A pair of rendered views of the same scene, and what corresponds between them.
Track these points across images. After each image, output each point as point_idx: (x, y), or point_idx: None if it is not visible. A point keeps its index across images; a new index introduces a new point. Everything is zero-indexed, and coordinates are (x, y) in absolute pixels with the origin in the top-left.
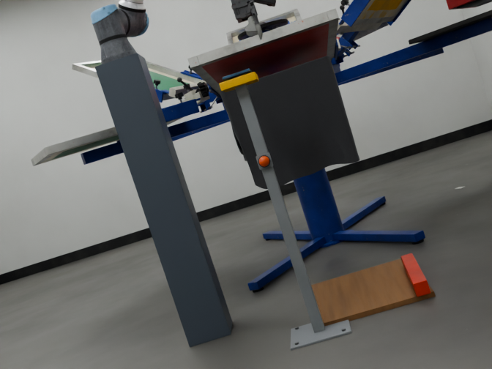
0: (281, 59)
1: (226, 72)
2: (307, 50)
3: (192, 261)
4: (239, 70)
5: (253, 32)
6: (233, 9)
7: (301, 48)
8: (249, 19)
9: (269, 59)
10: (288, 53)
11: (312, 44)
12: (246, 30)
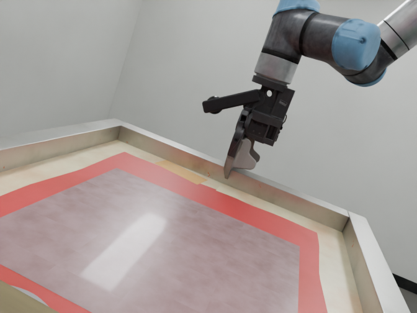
0: (100, 263)
1: (313, 299)
2: (9, 218)
3: None
4: (269, 302)
5: (241, 163)
6: (282, 123)
7: (80, 202)
8: (252, 141)
9: (169, 246)
10: (112, 223)
11: (58, 185)
12: (256, 159)
